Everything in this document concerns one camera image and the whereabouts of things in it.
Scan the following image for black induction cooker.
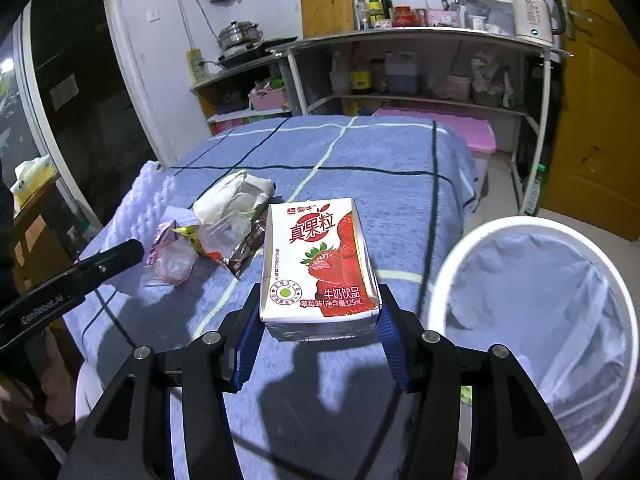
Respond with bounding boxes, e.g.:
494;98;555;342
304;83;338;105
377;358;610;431
217;36;300;68

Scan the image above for pink knife holder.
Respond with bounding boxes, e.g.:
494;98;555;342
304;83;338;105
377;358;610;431
425;7;463;28

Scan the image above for pink lidded storage box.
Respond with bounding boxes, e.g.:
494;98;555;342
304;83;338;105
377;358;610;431
372;106;497;196

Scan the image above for white plastic bottle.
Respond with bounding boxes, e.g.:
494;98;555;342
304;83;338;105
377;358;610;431
330;52;351;93

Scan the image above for white round trash bin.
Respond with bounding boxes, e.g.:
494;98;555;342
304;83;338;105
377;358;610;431
425;215;640;466

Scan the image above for metal door handle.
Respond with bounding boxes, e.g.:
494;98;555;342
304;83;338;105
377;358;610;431
562;0;593;38

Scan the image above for clear storage container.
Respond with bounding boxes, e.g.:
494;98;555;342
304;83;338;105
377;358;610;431
460;0;516;36

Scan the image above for white metal shelf unit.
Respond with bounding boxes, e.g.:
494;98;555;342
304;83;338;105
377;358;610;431
265;27;576;216

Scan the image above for brown coffee wrapper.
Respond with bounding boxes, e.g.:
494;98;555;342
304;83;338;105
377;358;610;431
222;210;268;281

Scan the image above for pinkish clear plastic bag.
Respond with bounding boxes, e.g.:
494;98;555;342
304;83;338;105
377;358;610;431
140;240;198;288

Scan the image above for large oil jug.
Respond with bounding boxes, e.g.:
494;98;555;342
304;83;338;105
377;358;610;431
384;52;420;95

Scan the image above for blue plaid blanket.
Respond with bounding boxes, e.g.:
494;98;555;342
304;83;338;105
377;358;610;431
65;115;481;480

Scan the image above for yellow snack wrapper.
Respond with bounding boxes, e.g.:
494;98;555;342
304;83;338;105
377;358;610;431
172;225;221;261

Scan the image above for strawberry milk carton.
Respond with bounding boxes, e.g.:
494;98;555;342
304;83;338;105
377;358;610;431
259;197;383;342

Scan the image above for white electric kettle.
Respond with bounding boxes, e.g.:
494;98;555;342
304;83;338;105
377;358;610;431
504;0;567;45

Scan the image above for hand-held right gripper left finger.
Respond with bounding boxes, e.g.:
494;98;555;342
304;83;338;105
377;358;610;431
57;282;263;480

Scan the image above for crumpled white tissue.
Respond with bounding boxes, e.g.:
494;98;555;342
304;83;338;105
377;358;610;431
192;170;276;226

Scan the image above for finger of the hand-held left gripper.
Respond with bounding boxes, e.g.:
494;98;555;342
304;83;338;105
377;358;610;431
75;239;146;287

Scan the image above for steel pot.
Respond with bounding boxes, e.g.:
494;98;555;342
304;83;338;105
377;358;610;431
217;21;263;51

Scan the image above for white knitted cloth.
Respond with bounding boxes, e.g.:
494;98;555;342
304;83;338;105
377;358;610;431
112;160;201;241

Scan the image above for low wooden side shelf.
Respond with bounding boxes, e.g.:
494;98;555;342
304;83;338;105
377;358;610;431
190;52;296;136

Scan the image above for pink basket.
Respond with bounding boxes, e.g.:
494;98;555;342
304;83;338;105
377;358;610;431
249;87;288;111

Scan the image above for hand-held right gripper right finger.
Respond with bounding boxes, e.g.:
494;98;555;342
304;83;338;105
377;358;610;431
375;282;583;480

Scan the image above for yellowed power strip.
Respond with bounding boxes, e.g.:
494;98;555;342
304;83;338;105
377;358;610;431
186;49;207;83

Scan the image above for yellow wooden door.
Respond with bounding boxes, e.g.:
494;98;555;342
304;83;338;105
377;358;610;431
537;0;640;243

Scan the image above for crumpled plastic bags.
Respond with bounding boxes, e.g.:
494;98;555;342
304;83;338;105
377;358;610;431
470;52;516;108

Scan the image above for yellow label oil bottle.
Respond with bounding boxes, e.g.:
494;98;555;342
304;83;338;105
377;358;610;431
350;57;373;95

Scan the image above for green glass bottle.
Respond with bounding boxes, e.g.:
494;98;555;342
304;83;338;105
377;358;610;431
525;164;546;216

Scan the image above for wooden cutting board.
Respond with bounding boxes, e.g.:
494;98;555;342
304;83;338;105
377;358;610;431
300;0;357;38

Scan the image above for clear plastic wrapper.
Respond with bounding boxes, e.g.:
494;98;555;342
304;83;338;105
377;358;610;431
197;210;253;261

